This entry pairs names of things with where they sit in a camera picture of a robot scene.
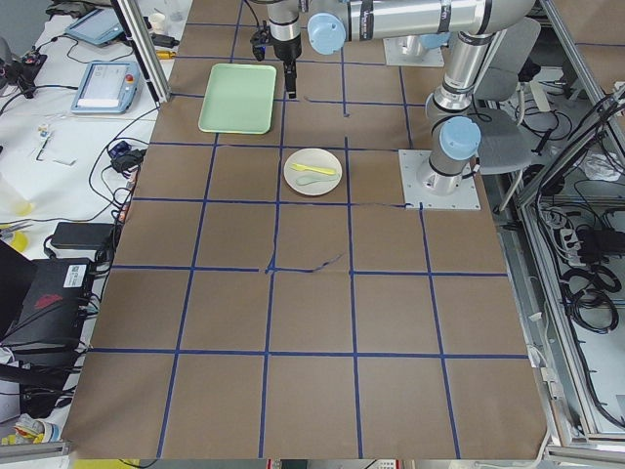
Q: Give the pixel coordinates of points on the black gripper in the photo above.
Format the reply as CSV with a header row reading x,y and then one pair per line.
x,y
287,50

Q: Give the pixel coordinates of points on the yellow plastic fork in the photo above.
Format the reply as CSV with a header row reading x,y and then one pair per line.
x,y
315,169

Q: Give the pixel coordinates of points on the white round plate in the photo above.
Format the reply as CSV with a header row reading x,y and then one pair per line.
x,y
312,157

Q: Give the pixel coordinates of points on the light green plastic spoon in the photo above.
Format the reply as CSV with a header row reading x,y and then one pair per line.
x,y
313,179

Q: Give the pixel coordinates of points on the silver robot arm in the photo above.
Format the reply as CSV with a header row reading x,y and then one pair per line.
x,y
331,24
456,136

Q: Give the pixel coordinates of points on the light green plastic tray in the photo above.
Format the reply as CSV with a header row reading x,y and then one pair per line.
x,y
238,99

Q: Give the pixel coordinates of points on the near teach pendant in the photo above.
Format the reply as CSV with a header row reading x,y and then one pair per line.
x,y
107,87

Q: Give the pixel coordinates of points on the teach pendant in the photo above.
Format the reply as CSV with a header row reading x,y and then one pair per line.
x,y
107,87
99,27

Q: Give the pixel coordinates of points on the far teach pendant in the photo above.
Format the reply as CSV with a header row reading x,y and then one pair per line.
x,y
99,27

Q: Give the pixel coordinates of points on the grey office chair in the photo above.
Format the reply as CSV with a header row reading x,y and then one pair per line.
x,y
503,148

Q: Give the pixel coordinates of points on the black power adapter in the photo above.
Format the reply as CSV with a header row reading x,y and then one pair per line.
x,y
81,236

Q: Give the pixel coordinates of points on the black computer case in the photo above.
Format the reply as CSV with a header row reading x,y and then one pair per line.
x,y
44,301

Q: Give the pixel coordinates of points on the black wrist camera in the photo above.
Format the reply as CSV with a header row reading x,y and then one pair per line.
x,y
260,41

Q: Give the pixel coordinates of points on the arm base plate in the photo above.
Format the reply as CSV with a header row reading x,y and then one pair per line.
x,y
424,188
422,51

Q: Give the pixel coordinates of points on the aluminium frame post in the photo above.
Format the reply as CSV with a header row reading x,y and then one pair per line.
x,y
132,21

